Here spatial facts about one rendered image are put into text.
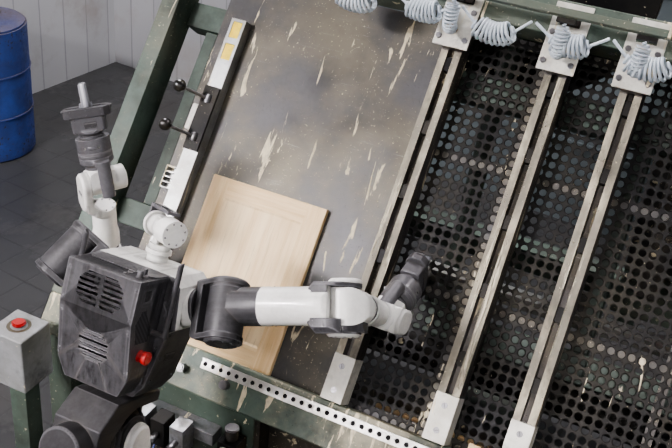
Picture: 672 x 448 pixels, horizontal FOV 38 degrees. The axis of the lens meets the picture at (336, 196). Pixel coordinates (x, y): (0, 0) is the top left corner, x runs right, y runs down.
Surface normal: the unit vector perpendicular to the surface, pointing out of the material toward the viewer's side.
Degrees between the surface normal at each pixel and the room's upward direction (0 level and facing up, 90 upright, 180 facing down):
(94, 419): 22
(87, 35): 90
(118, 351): 81
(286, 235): 53
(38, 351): 90
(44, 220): 0
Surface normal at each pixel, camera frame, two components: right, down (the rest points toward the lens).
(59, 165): 0.08, -0.87
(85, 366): -0.43, 0.28
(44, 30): 0.85, 0.32
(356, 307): 0.46, -0.16
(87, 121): 0.11, 0.29
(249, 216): -0.31, -0.20
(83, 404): -0.09, -0.66
